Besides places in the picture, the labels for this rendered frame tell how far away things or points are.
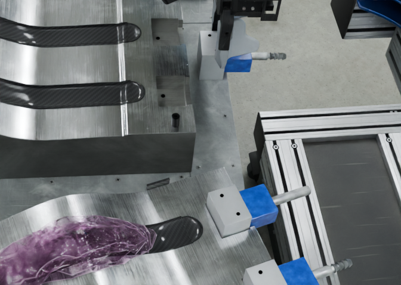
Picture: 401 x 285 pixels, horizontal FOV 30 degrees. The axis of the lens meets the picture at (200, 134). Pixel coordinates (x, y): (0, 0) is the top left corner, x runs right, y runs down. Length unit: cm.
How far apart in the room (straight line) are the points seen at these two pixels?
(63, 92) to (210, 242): 28
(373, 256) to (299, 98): 66
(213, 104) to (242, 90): 109
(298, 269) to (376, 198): 91
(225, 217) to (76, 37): 35
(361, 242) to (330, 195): 13
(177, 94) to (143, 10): 14
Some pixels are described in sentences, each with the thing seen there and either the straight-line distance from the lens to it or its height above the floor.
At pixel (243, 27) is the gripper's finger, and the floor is 92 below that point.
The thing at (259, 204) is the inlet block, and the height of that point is 87.
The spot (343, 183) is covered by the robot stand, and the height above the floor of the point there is 21.
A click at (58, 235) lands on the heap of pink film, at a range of 81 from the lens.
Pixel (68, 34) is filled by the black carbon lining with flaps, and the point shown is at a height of 88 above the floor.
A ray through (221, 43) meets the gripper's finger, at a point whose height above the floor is 90.
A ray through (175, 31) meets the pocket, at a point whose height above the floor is 86.
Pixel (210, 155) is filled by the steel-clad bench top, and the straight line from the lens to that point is 103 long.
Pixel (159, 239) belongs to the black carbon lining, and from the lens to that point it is 90.
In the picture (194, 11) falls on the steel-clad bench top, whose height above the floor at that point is 80.
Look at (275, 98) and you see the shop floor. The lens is 217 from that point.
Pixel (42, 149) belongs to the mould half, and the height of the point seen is 86.
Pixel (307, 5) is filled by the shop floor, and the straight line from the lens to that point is 247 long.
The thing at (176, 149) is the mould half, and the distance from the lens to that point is 97.
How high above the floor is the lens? 164
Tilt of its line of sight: 53 degrees down
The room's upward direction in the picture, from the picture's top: 7 degrees clockwise
